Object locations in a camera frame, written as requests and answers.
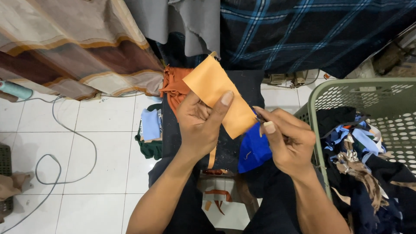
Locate person's right hand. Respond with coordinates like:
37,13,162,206
252,106,317,177

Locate person's left hand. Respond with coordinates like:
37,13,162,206
176,90,235,160

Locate small seam ripper tool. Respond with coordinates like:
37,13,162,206
255,114,265,138

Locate light orange fabric piece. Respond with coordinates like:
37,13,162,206
182,51,258,140

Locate royal blue fabric piece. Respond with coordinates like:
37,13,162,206
237,109,273,174

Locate rust orange fabric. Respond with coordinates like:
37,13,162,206
159,65,194,118

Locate light blue folded fabric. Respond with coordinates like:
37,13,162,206
141,108,162,141

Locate dark green fabric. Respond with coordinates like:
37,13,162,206
135,103,163,161

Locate person's dark trousers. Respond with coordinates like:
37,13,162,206
148,156,327,234

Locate beige power strip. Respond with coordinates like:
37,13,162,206
263,71,307,89

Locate orange fabric strips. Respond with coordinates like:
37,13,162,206
203,168,233,216

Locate heap of fabric scraps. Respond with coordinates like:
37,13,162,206
316,107,416,234

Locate green perforated laundry basket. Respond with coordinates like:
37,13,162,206
294,77,416,200

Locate grey hanging cloth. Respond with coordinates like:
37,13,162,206
123,0,221,60

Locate dark blue plaid cloth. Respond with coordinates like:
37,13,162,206
158,0,416,79

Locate brown striped hanging cloth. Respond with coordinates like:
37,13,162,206
0,0,164,101

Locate tan crumpled fabric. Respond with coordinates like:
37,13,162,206
0,172,31,202

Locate dark green plastic crate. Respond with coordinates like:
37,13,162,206
0,143,14,215

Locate grey electric cable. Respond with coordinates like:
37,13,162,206
0,94,98,233

